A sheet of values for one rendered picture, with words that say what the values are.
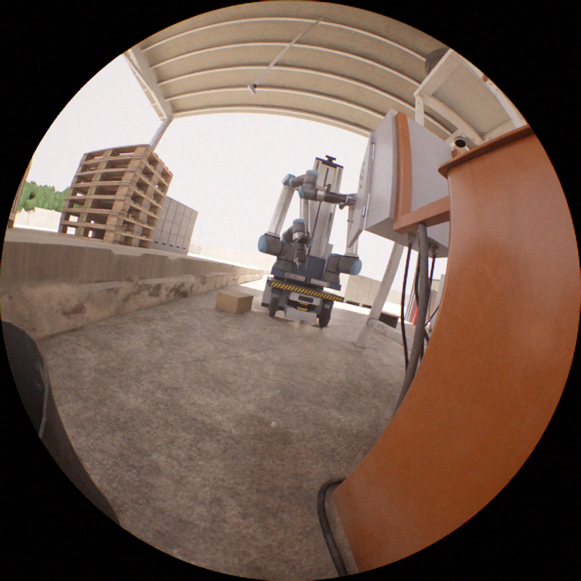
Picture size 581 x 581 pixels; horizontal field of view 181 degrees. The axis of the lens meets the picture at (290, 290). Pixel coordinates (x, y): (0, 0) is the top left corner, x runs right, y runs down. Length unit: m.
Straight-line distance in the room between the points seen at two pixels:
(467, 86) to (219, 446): 2.75
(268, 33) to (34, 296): 5.16
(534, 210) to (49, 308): 1.11
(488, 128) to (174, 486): 3.08
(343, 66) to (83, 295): 5.22
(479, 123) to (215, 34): 5.05
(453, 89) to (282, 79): 3.97
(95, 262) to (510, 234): 1.15
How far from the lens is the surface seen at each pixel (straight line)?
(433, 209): 0.48
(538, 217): 0.23
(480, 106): 2.53
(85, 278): 0.98
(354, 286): 5.24
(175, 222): 3.45
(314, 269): 1.80
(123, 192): 2.01
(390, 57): 5.01
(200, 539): 0.40
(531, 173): 0.25
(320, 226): 1.95
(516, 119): 1.17
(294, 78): 5.33
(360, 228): 0.79
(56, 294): 0.90
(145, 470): 0.45
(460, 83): 2.36
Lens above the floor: 0.40
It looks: 5 degrees down
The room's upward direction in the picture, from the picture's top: 13 degrees clockwise
